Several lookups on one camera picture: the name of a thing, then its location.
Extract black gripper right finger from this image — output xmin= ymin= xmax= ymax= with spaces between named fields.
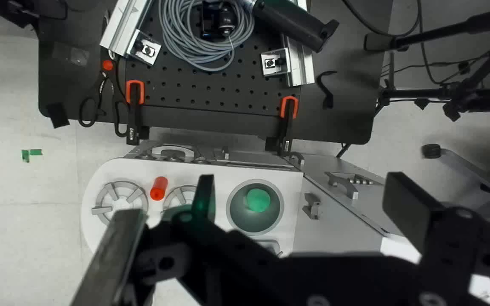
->
xmin=382 ymin=169 xmax=448 ymax=268

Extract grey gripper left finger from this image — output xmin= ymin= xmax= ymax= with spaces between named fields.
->
xmin=72 ymin=207 xmax=149 ymax=306

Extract red ketchup bottle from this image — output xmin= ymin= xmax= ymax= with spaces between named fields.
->
xmin=149 ymin=174 xmax=171 ymax=203

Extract grey toy stove burner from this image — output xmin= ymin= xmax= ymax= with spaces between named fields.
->
xmin=91 ymin=178 xmax=150 ymax=217
xmin=162 ymin=183 xmax=200 ymax=213

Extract teal toy bottle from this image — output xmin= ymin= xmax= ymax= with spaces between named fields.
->
xmin=191 ymin=171 xmax=218 ymax=224

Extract green floor tape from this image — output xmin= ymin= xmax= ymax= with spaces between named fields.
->
xmin=21 ymin=147 xmax=45 ymax=164

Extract black tripod stand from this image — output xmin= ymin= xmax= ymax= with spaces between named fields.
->
xmin=363 ymin=4 xmax=490 ymax=128

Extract black scissors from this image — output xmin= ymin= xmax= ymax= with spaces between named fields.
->
xmin=77 ymin=57 xmax=132 ymax=139

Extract green ball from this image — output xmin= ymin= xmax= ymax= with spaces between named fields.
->
xmin=244 ymin=186 xmax=275 ymax=213

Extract black perforated breadboard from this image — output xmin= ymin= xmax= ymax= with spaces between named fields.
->
xmin=116 ymin=0 xmax=315 ymax=130

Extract black clamp orange handle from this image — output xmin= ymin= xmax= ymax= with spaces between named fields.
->
xmin=123 ymin=77 xmax=150 ymax=145
xmin=264 ymin=93 xmax=302 ymax=156

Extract aluminium extrusion rail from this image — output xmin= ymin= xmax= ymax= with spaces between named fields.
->
xmin=99 ymin=0 xmax=155 ymax=57
xmin=281 ymin=0 xmax=317 ymax=88

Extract metal corner bracket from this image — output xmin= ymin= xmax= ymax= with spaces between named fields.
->
xmin=259 ymin=47 xmax=293 ymax=77
xmin=126 ymin=30 xmax=164 ymax=66

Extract coiled grey cable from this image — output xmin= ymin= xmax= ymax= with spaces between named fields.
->
xmin=157 ymin=0 xmax=257 ymax=74

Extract black camera inside coil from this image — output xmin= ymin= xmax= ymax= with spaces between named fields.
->
xmin=193 ymin=0 xmax=242 ymax=40

